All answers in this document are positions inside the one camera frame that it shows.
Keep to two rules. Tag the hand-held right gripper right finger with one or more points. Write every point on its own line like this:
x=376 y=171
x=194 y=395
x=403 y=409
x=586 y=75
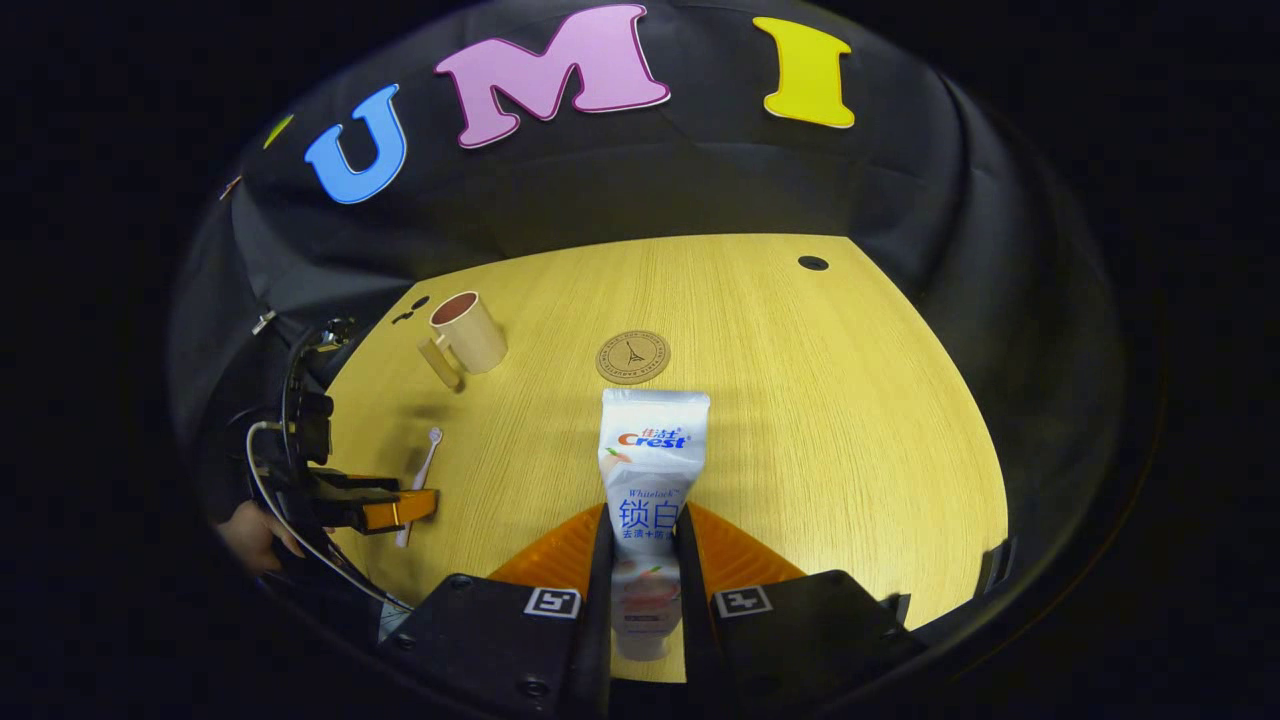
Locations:
x=695 y=620

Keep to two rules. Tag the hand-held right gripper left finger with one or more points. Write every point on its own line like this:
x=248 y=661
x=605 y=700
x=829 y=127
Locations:
x=600 y=620

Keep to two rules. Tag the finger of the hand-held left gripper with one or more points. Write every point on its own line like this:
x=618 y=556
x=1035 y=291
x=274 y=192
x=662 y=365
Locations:
x=400 y=508
x=350 y=482

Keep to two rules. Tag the white toothbrush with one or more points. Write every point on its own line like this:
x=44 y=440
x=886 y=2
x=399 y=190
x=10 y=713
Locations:
x=425 y=465

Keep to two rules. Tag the white toothpaste tube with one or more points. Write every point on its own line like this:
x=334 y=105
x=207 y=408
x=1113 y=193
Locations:
x=650 y=470

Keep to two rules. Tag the beige cup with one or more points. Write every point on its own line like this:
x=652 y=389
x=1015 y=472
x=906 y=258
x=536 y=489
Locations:
x=475 y=335

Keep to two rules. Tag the round brown coaster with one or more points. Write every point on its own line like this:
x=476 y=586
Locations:
x=633 y=357

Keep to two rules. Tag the small white cloth clip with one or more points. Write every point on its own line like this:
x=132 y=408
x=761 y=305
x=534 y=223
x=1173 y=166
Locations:
x=263 y=322

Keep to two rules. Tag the small copper cloth clip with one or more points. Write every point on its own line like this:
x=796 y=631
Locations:
x=231 y=187

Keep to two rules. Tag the black backdrop cloth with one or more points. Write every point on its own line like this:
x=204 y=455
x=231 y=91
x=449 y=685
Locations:
x=650 y=180

